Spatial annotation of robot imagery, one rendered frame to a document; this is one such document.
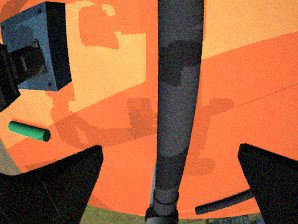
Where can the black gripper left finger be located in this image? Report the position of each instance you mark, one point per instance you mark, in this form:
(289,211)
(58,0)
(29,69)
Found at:
(54,194)

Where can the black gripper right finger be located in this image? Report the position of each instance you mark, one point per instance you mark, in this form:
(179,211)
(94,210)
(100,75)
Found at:
(273,179)

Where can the green cylinder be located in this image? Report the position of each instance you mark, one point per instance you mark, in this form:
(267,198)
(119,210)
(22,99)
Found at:
(30,131)

